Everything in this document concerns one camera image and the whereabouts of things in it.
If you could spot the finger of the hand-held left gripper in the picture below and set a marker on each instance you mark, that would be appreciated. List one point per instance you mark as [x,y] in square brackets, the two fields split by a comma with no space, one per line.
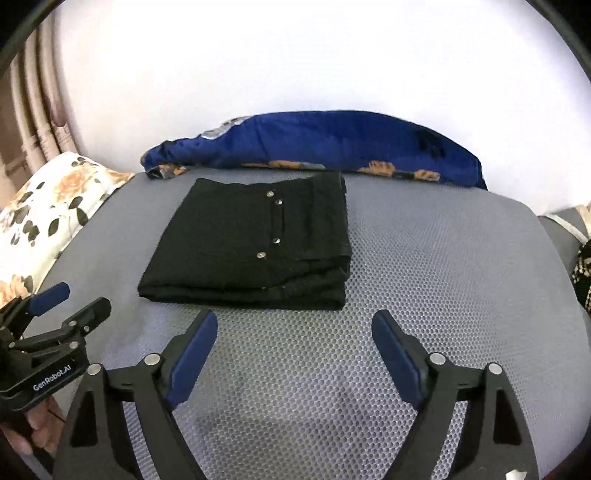
[90,316]
[48,297]

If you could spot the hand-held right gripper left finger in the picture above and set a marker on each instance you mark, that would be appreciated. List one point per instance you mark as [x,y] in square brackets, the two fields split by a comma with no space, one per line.
[194,355]

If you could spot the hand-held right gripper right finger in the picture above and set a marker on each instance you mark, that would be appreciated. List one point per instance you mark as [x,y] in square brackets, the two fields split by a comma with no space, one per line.
[397,355]

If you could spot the black pants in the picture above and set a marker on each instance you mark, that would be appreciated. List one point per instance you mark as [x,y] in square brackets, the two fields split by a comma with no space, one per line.
[231,240]

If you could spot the person's left hand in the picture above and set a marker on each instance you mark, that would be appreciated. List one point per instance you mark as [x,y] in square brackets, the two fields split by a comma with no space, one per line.
[41,420]

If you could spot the grey mesh mat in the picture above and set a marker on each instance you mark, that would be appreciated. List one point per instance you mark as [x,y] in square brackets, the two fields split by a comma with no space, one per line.
[415,277]

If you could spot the white floral pillow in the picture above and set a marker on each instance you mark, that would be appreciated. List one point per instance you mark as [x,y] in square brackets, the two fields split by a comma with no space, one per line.
[46,207]

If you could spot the dark grey cloth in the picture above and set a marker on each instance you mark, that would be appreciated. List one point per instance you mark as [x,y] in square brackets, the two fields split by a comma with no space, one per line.
[563,258]

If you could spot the black beige striped knit cloth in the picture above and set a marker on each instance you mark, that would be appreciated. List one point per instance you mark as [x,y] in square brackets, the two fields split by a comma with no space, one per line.
[584,277]

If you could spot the beige curtain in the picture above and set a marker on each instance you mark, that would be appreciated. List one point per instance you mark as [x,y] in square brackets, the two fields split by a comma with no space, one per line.
[41,92]

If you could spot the blue patterned pillow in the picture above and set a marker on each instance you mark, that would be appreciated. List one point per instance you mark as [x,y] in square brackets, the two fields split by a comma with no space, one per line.
[323,138]

